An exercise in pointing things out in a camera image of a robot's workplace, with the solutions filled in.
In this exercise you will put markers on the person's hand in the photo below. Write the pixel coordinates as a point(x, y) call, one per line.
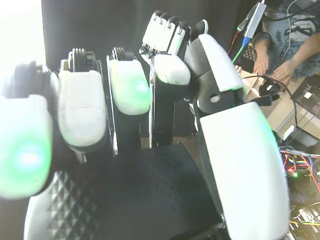
point(261, 65)
point(285, 71)

